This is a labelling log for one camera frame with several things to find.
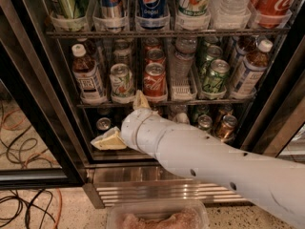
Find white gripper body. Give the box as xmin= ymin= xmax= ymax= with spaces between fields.
xmin=120 ymin=108 xmax=173 ymax=157

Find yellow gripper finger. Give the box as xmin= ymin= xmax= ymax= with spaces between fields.
xmin=91 ymin=127 xmax=127 ymax=151
xmin=132 ymin=90 xmax=151 ymax=110

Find white 7up can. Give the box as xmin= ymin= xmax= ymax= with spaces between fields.
xmin=110 ymin=63 xmax=133 ymax=97

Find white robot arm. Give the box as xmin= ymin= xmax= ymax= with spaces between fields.
xmin=91 ymin=92 xmax=305 ymax=229

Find blue pepsi can bottom shelf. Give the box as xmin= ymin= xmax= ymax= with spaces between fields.
xmin=96 ymin=117 xmax=112 ymax=135

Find blue pepsi can shelf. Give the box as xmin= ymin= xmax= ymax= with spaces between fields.
xmin=96 ymin=117 xmax=112 ymax=135
xmin=138 ymin=0 xmax=166 ymax=29

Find front red coca-cola can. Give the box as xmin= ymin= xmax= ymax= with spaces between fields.
xmin=144 ymin=63 xmax=166 ymax=97

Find red coca-cola can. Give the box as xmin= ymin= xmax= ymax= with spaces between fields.
xmin=144 ymin=63 xmax=166 ymax=97
xmin=145 ymin=49 xmax=166 ymax=64

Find water bottle bottom shelf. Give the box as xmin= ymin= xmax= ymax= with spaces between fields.
xmin=173 ymin=113 xmax=190 ymax=124

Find metal fridge base grille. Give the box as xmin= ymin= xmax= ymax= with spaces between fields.
xmin=83 ymin=163 xmax=246 ymax=209

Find green can bottom shelf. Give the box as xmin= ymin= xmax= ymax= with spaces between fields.
xmin=197 ymin=114 xmax=213 ymax=132

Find green can shelf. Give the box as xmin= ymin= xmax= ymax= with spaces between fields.
xmin=197 ymin=114 xmax=213 ymax=132
xmin=50 ymin=0 xmax=89 ymax=31

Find clear water bottle middle shelf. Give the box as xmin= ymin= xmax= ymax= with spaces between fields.
xmin=173 ymin=37 xmax=197 ymax=80

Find fridge door left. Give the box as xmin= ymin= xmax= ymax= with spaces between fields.
xmin=0 ymin=0 xmax=87 ymax=189

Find front green soda can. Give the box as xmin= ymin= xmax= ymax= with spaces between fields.
xmin=202 ymin=59 xmax=230 ymax=94

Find green soda can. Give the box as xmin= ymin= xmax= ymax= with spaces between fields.
xmin=197 ymin=45 xmax=223 ymax=77
xmin=202 ymin=59 xmax=230 ymax=94

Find copper can bottom right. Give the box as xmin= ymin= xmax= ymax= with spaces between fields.
xmin=214 ymin=114 xmax=237 ymax=139

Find blue pepsi can top shelf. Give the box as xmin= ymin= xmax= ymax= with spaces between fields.
xmin=138 ymin=0 xmax=166 ymax=29

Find red bull can top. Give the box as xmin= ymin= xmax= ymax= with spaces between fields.
xmin=98 ymin=0 xmax=125 ymax=19

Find green can top shelf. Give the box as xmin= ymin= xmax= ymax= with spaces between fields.
xmin=50 ymin=0 xmax=89 ymax=31

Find front left tea bottle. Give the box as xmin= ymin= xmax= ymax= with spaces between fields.
xmin=71 ymin=44 xmax=104 ymax=99

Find tea bottle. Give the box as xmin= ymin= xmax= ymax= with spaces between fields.
xmin=231 ymin=39 xmax=273 ymax=94
xmin=71 ymin=44 xmax=104 ymax=99

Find clear plastic food container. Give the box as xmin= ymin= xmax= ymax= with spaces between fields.
xmin=106 ymin=199 xmax=210 ymax=229

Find front right tea bottle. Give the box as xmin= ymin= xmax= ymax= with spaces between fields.
xmin=231 ymin=39 xmax=273 ymax=94

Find red coca-cola bottle top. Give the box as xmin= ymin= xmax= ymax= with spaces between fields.
xmin=250 ymin=0 xmax=294 ymax=29

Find orange floor cable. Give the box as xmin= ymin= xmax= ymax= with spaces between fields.
xmin=0 ymin=107 xmax=64 ymax=229

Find black floor cables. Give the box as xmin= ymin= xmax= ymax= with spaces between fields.
xmin=0 ymin=102 xmax=58 ymax=229

